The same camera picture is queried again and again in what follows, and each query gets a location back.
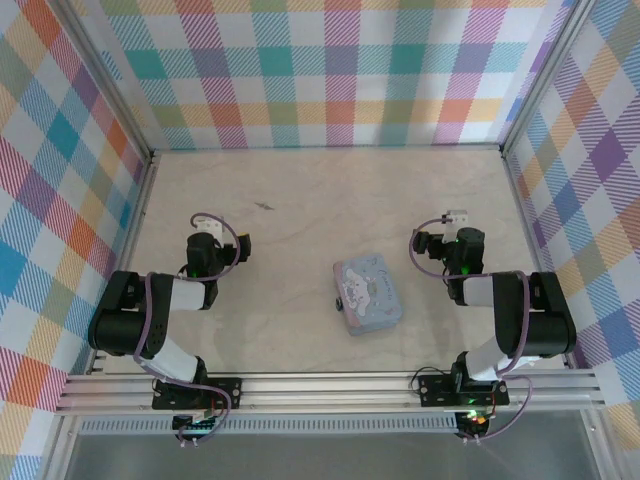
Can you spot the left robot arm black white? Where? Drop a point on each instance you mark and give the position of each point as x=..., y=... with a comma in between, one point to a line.
x=120, y=325

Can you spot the small blue padlock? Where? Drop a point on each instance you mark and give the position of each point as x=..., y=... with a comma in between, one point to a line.
x=338, y=303

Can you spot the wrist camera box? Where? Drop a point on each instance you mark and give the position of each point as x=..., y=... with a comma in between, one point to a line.
x=209, y=229
x=457, y=217

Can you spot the aluminium frame post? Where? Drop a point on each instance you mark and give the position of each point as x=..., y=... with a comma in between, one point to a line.
x=110, y=85
x=545, y=80

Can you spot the aluminium side rail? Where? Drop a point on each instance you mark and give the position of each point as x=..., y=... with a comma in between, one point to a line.
x=135, y=240
x=525, y=225

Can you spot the grey metal plate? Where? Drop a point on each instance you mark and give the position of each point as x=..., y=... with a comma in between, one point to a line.
x=325, y=460

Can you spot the aluminium back rail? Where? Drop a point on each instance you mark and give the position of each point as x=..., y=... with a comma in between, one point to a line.
x=325, y=148

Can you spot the blue cartoon tin box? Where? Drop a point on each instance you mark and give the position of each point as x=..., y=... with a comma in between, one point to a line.
x=367, y=295

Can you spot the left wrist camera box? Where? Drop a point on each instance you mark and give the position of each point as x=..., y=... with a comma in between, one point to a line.
x=209, y=229

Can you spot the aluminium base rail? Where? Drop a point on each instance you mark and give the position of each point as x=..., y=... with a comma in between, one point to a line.
x=325, y=390

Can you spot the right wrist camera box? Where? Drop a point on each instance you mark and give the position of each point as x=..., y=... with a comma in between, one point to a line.
x=457, y=217

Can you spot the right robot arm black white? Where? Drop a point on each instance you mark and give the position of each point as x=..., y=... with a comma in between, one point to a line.
x=545, y=330

